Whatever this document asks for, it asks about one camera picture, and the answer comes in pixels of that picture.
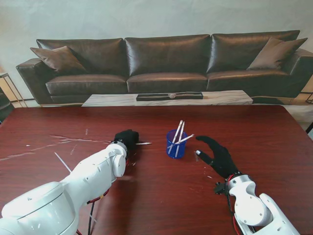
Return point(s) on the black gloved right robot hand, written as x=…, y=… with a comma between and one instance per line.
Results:
x=223, y=161

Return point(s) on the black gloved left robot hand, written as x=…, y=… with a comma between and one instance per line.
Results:
x=128, y=138

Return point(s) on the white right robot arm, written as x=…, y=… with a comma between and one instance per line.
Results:
x=247, y=203

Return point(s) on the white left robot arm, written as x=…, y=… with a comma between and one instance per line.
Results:
x=73, y=186

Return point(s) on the blue mesh holder cup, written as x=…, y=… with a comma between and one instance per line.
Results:
x=182, y=151

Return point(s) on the white marble coffee table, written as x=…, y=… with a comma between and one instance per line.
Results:
x=110, y=100

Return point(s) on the black decorative tray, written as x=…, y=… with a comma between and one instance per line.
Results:
x=151, y=98

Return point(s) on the dark leather sofa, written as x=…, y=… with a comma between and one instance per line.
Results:
x=166, y=80

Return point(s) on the brown leather cushion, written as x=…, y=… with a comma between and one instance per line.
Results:
x=58, y=60
x=276, y=54

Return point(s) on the dark armchair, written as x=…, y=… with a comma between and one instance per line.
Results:
x=5, y=105

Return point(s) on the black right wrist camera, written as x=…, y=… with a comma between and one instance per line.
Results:
x=220, y=189

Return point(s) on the dark frame side table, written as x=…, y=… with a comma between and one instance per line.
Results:
x=309, y=99

